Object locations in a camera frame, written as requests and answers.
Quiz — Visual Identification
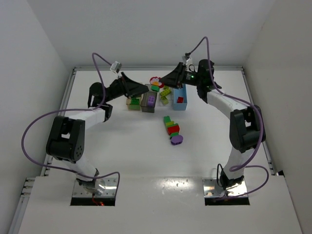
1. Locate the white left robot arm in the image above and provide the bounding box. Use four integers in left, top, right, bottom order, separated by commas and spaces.
46, 73, 149, 194

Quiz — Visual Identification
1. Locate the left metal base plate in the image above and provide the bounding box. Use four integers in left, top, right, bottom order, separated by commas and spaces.
72, 177, 119, 198

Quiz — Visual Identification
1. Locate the lime long lego brick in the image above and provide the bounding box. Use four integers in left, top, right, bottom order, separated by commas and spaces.
160, 88, 172, 97

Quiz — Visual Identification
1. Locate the clear plastic bin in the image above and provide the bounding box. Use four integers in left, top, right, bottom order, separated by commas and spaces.
158, 86, 173, 106

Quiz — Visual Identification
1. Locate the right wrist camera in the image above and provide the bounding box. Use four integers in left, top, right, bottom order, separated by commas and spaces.
182, 53, 193, 67

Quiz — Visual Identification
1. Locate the metal base plate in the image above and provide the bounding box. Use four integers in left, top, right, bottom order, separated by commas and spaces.
202, 176, 249, 198
72, 177, 119, 198

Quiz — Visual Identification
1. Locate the red white flower lego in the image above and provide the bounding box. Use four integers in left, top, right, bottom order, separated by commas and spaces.
149, 77, 164, 88

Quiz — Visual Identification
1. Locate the small green lego brick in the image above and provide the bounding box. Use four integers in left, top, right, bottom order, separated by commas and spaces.
151, 85, 160, 92

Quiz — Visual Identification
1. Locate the orange translucent bin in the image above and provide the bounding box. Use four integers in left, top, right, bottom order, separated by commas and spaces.
126, 96, 142, 111

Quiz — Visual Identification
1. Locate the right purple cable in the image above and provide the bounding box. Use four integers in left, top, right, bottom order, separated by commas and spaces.
185, 36, 270, 201

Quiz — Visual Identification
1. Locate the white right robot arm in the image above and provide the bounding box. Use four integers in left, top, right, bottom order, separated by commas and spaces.
160, 59, 265, 189

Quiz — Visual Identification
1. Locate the red lego brick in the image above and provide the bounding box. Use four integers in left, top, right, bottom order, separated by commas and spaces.
177, 97, 184, 103

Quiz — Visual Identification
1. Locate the blue plastic bin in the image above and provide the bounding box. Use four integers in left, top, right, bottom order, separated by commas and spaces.
172, 85, 188, 111

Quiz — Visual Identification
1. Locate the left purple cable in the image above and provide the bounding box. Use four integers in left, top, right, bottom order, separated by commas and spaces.
20, 52, 121, 193

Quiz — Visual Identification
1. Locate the purple cable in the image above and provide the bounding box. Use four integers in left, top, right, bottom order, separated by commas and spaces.
20, 52, 121, 193
185, 36, 270, 201

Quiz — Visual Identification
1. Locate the green square lego brick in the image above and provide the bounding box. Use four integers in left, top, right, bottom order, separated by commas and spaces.
130, 97, 140, 105

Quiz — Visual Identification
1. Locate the purple rounded lego brick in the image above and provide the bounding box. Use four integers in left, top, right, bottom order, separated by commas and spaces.
171, 135, 183, 145

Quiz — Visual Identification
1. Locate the red green lego stack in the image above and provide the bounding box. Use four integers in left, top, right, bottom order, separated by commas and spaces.
163, 116, 180, 138

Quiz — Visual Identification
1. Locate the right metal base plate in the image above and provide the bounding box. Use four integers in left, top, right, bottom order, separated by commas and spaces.
202, 176, 249, 198

